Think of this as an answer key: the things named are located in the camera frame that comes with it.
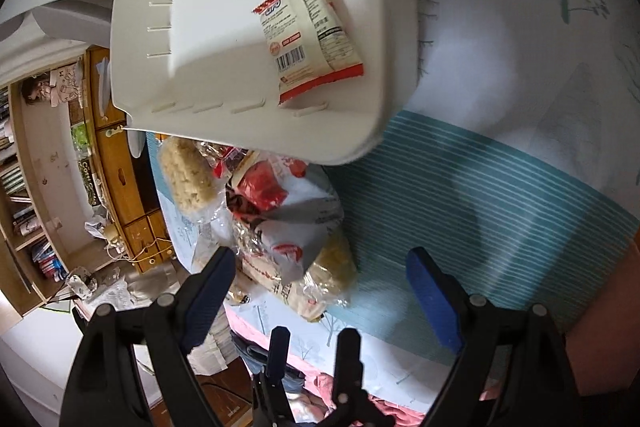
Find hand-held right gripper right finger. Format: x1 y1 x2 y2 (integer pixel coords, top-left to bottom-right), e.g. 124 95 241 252
406 247 586 427

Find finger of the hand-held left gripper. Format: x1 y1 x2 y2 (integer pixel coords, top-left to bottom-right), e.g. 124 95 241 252
334 328 363 404
266 327 292 390

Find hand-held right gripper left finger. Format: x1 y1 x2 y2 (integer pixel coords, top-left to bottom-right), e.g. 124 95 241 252
60 247 236 427

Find clear rice cracker packet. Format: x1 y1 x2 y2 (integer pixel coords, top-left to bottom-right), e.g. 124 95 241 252
280 229 359 322
159 137 222 224

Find white plastic basket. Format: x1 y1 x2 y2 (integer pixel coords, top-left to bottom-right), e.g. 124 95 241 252
109 0 422 166

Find red white snack packet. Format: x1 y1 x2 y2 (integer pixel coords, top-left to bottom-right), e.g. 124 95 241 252
252 0 365 106

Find pink cloth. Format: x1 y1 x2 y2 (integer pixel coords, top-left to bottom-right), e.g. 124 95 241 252
287 369 441 427

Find stack of papers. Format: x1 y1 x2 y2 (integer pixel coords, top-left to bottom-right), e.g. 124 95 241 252
187 302 243 375

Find crumpled patterned cloth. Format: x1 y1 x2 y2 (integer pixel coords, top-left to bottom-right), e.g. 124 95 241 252
65 266 133 308

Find wooden drawer cabinet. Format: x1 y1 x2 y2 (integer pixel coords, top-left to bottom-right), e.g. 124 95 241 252
80 46 177 277

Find person's leg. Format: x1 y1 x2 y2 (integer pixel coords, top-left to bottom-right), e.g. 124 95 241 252
564 239 640 400

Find wooden bookshelf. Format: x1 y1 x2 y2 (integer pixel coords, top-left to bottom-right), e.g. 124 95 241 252
0 57 108 319

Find teal striped printed bedsheet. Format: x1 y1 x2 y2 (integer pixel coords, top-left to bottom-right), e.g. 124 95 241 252
147 0 640 413

